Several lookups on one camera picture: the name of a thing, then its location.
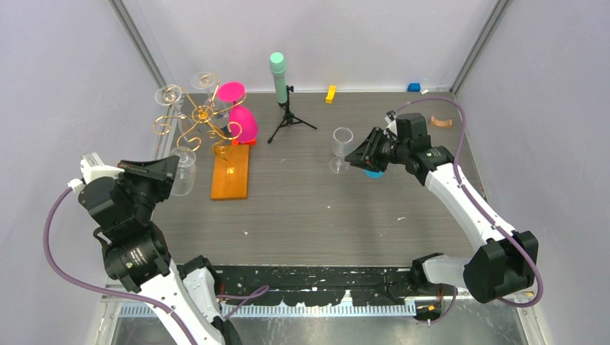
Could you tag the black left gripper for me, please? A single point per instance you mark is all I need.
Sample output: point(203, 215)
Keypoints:
point(162, 167)

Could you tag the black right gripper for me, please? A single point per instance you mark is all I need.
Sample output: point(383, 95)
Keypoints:
point(366, 156)

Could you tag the blue wine glass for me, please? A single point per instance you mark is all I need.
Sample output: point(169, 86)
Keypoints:
point(373, 174)

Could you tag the clear wine glass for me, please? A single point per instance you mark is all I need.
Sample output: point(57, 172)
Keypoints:
point(341, 145)
point(186, 171)
point(207, 83)
point(171, 97)

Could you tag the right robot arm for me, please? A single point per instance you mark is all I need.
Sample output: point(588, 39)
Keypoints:
point(504, 260)

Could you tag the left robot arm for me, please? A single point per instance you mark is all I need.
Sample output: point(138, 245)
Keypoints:
point(121, 200)

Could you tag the orange wooden rack base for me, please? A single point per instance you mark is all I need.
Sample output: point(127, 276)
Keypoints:
point(231, 173)

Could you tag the pink wine glass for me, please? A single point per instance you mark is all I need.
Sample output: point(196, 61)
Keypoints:
point(242, 124)

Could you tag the orange toy block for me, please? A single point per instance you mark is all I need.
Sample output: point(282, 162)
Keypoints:
point(251, 142)

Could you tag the yellow toy block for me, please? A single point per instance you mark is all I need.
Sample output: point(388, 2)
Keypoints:
point(331, 91)

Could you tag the tan wooden arch block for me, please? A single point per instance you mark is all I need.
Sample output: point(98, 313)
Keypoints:
point(441, 123)

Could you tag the small blue block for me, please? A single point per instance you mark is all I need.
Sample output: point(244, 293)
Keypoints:
point(414, 88)

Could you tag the black mini tripod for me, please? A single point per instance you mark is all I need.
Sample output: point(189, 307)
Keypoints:
point(289, 118)

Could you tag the mint green microphone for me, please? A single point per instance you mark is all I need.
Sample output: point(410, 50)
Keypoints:
point(278, 66)

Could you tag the gold wire glass rack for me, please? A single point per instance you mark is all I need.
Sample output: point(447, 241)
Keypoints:
point(201, 114)

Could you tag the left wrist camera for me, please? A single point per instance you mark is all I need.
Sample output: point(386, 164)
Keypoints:
point(92, 168)

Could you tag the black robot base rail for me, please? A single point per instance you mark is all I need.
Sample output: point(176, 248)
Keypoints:
point(244, 291)

